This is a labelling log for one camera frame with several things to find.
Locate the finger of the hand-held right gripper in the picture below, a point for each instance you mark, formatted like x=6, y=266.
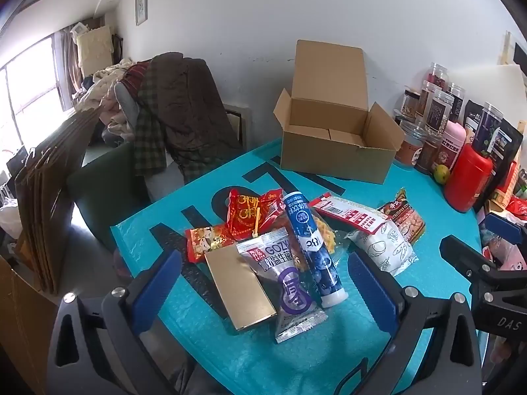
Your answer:
x=500, y=224
x=461, y=253

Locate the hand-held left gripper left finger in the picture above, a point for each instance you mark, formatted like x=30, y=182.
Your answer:
x=158, y=286

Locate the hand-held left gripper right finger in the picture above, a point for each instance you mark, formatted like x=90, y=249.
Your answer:
x=370, y=290

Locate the white bread print packet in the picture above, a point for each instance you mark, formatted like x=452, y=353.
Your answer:
x=383, y=251

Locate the brown peanut packet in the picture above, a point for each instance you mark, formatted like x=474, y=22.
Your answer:
x=405, y=222

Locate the blue white tube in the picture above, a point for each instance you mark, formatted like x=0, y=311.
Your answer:
x=317, y=255

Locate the small red yellow cartoon packet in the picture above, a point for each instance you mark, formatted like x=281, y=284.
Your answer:
x=206, y=242

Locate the waffle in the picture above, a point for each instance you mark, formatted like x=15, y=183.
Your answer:
x=324, y=230

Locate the red white barcode packet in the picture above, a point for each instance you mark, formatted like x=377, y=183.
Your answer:
x=354, y=216

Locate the gold box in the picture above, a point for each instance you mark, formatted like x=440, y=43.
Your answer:
x=238, y=292

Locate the silver purple snack packet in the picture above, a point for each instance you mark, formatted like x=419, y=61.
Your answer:
x=288, y=296

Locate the red snack packet yellow print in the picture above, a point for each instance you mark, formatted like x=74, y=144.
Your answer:
x=243, y=218

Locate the cardboard box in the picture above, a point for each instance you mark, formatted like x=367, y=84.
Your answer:
x=325, y=152

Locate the orange white paper bag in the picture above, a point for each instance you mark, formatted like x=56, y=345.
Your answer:
x=506, y=189

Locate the pink panda print box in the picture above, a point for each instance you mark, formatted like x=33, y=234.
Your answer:
x=512, y=260

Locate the red canister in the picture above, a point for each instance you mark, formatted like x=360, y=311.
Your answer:
x=467, y=181

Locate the black pouch with pictures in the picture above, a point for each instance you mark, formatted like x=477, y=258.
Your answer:
x=508, y=152

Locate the green fruit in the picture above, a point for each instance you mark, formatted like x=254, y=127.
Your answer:
x=440, y=174

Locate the pink canister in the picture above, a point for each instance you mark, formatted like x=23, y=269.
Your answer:
x=453, y=140

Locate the purple label bottle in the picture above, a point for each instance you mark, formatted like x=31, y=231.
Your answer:
x=488, y=127

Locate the narrow clear jar brown powder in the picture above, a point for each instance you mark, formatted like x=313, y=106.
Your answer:
x=428, y=156

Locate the small dark pouch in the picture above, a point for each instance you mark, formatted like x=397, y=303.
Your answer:
x=472, y=119

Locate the dark green chair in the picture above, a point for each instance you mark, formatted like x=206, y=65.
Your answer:
x=107, y=189

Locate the teal bubble mat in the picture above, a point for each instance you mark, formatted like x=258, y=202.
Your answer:
x=247, y=358

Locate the wide clear jar brown powder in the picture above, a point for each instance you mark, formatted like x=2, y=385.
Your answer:
x=409, y=144

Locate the stack of cardboard sheets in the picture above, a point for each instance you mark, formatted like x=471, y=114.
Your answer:
x=53, y=214

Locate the clear jar of beans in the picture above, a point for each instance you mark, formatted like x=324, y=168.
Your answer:
x=438, y=111

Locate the clear jar black label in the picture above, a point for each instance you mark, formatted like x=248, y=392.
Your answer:
x=456, y=101

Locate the white board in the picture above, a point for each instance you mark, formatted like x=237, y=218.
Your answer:
x=490, y=82

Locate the brown cardboard carton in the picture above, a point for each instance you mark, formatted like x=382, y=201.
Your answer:
x=20, y=329

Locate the clear jar dark label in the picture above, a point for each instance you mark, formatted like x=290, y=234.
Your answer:
x=426, y=98

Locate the clear jar of nuts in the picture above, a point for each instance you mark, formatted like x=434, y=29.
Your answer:
x=410, y=103

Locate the clear jar red contents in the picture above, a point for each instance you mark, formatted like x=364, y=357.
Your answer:
x=438, y=75

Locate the white plastic bag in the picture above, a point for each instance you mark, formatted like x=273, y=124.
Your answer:
x=9, y=218

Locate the white framed panel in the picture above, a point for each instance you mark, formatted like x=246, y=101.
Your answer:
x=238, y=127

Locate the brown quilted jacket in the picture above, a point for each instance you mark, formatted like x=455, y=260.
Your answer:
x=189, y=111

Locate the pile of clothes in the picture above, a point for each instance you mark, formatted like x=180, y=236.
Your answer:
x=99, y=98

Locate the red striped garment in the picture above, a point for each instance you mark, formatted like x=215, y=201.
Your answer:
x=135, y=75

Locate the window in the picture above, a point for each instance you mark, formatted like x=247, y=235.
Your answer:
x=24, y=103

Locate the curtain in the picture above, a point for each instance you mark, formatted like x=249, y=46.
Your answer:
x=70, y=66

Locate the beige cushion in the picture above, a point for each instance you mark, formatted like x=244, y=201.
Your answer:
x=94, y=49

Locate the framed wall picture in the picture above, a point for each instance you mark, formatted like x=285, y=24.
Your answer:
x=141, y=6

